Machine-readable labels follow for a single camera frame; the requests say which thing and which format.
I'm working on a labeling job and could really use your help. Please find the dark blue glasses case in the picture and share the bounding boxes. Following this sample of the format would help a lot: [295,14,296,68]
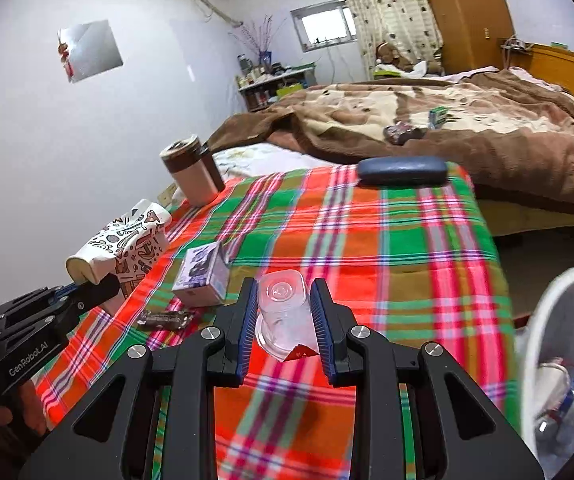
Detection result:
[357,156,448,188]

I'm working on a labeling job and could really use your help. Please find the white wall pipe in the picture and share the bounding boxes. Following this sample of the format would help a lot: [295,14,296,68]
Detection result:
[182,0,245,28]

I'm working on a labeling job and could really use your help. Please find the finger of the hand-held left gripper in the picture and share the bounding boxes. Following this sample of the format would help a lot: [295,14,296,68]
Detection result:
[47,281,90,306]
[62,273,121,328]

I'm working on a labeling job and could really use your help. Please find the dried flower branches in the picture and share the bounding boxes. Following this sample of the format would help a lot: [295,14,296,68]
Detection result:
[229,15,288,56]

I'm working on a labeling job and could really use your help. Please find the wall poster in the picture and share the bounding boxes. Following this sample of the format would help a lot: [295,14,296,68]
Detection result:
[57,20,124,83]

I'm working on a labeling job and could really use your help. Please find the power strip with cables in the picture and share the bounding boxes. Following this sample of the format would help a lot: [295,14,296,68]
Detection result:
[498,36,532,54]

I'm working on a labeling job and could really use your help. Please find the window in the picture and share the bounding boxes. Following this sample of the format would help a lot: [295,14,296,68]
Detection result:
[290,5,358,53]

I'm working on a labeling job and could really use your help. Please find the dark snack packet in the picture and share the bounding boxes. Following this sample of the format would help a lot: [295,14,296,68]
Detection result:
[383,122,428,145]

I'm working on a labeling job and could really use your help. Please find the white-rimmed trash bin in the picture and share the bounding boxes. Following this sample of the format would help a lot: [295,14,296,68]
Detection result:
[517,266,574,480]

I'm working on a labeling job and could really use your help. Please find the brown printed blanket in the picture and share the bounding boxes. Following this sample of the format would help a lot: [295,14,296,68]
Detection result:
[207,67,574,218]

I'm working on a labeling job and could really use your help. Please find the small white purple-print box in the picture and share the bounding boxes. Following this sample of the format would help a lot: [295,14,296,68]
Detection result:
[172,241,230,308]

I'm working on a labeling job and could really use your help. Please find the brown teddy bear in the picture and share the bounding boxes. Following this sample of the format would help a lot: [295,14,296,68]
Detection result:
[374,42,442,76]

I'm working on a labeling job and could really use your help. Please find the wooden wardrobe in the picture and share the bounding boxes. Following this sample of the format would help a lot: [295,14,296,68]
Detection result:
[412,0,515,73]

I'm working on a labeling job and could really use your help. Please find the patterned paper cup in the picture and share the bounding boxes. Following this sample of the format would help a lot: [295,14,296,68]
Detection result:
[66,199,172,311]

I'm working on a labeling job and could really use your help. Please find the white bed sheet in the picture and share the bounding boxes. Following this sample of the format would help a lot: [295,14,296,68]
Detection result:
[214,142,328,178]

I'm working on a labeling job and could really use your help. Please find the white shelf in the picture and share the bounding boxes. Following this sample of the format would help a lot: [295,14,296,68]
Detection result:
[237,62,318,111]

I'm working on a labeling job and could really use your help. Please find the plaid cloth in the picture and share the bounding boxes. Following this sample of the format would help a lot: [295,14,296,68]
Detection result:
[34,162,520,480]

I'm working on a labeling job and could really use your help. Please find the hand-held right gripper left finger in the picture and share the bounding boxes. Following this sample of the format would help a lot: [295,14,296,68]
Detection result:
[17,277,260,480]

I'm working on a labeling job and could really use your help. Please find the clear plastic cup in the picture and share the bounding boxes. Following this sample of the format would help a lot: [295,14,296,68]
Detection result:
[254,269,318,361]

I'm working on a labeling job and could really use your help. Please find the red paper scrap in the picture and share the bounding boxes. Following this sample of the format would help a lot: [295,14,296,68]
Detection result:
[284,342,316,362]

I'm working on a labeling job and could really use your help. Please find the wooden headboard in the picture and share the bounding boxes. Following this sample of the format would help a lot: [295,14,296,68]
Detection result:
[497,42,574,116]

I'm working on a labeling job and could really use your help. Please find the brown snack wrapper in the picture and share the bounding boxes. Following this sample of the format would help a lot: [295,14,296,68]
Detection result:
[140,309,193,332]

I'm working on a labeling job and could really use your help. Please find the group of bottles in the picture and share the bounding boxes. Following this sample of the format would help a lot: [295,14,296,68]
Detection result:
[236,52,288,88]

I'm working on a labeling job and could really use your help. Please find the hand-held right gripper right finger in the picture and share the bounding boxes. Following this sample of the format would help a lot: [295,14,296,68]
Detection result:
[309,277,545,480]

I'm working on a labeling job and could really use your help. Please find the heart-print curtain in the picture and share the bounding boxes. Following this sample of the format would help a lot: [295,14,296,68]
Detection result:
[332,0,445,73]

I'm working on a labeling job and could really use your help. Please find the person's left hand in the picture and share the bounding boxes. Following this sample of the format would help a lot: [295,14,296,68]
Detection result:
[0,384,52,442]

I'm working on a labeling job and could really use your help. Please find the beige and brown lidded mug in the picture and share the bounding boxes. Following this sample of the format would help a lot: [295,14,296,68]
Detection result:
[159,134,227,207]

